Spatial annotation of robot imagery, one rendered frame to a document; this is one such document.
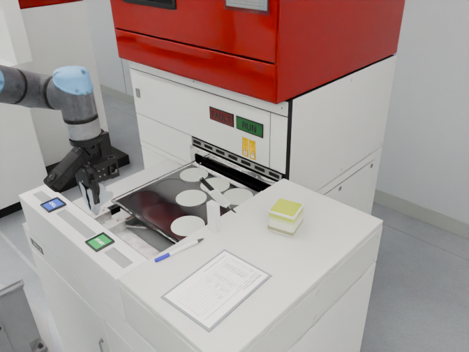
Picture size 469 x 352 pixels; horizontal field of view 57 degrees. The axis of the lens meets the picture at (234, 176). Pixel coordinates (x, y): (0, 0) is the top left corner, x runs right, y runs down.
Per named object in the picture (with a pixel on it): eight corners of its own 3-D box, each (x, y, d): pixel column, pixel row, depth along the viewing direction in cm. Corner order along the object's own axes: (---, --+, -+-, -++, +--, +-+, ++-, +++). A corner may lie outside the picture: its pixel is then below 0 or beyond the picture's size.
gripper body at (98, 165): (121, 178, 106) (112, 133, 100) (88, 192, 101) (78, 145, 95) (105, 168, 111) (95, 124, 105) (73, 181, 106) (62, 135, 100)
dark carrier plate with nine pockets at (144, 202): (195, 163, 164) (195, 162, 163) (265, 196, 143) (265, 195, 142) (117, 201, 142) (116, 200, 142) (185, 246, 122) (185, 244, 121)
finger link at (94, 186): (103, 204, 104) (96, 172, 100) (98, 207, 103) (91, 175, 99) (93, 197, 107) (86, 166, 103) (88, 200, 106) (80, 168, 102)
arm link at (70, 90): (64, 63, 96) (97, 65, 94) (75, 109, 102) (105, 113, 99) (40, 72, 90) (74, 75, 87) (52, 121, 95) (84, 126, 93)
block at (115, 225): (120, 223, 134) (118, 215, 133) (126, 228, 132) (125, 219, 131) (97, 235, 129) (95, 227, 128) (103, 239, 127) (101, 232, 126)
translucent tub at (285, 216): (278, 216, 121) (278, 196, 117) (303, 224, 117) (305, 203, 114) (266, 231, 115) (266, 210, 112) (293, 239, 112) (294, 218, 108)
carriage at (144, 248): (106, 219, 141) (105, 212, 139) (179, 272, 119) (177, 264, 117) (84, 230, 136) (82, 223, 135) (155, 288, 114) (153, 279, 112)
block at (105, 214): (106, 213, 139) (105, 205, 137) (112, 217, 137) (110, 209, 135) (83, 224, 134) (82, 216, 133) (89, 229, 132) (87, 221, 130)
